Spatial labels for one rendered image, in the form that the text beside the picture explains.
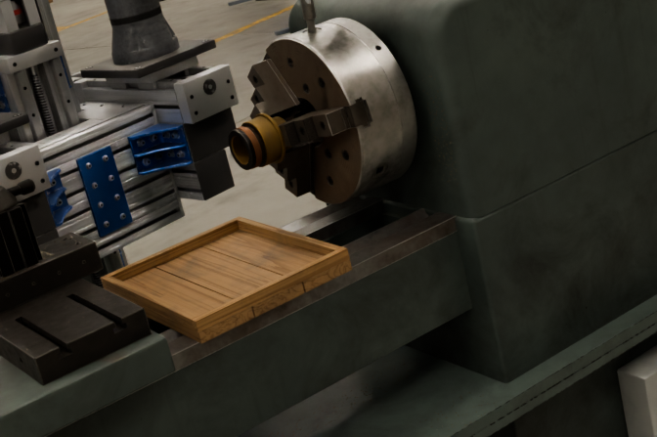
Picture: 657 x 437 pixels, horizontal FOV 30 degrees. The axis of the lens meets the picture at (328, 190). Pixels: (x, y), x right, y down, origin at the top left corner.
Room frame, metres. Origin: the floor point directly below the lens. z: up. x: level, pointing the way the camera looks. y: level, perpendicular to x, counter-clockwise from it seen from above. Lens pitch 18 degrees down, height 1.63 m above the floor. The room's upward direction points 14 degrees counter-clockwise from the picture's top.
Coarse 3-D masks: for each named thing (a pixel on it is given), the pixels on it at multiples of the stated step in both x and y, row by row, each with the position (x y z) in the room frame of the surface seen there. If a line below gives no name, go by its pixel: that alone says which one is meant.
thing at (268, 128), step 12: (252, 120) 2.06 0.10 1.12; (264, 120) 2.06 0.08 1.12; (276, 120) 2.08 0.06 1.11; (240, 132) 2.03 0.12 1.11; (252, 132) 2.04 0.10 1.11; (264, 132) 2.03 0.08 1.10; (276, 132) 2.04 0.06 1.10; (240, 144) 2.08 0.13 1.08; (252, 144) 2.02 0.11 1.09; (264, 144) 2.03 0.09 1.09; (276, 144) 2.04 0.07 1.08; (240, 156) 2.07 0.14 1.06; (252, 156) 2.02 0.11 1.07; (264, 156) 2.03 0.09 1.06; (276, 156) 2.04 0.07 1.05; (252, 168) 2.04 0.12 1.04
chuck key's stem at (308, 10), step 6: (300, 0) 2.12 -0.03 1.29; (312, 0) 2.12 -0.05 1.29; (306, 6) 2.12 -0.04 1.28; (312, 6) 2.12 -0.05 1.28; (306, 12) 2.12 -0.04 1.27; (312, 12) 2.12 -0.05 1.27; (306, 18) 2.12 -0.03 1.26; (312, 18) 2.12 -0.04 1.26; (312, 24) 2.12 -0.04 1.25; (312, 30) 2.12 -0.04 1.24
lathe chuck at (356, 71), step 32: (320, 32) 2.11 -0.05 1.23; (288, 64) 2.13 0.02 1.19; (320, 64) 2.05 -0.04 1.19; (352, 64) 2.04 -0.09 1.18; (320, 96) 2.07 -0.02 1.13; (352, 96) 2.00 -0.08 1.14; (384, 96) 2.03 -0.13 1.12; (352, 128) 2.00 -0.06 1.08; (384, 128) 2.01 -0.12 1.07; (320, 160) 2.11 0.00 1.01; (352, 160) 2.02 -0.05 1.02; (384, 160) 2.03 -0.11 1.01; (320, 192) 2.13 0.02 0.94; (352, 192) 2.04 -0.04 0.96
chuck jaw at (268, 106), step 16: (256, 64) 2.16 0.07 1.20; (272, 64) 2.17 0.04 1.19; (256, 80) 2.17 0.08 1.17; (272, 80) 2.15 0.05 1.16; (256, 96) 2.13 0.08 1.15; (272, 96) 2.12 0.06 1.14; (288, 96) 2.13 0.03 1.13; (256, 112) 2.10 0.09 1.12; (272, 112) 2.10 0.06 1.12; (288, 112) 2.13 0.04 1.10
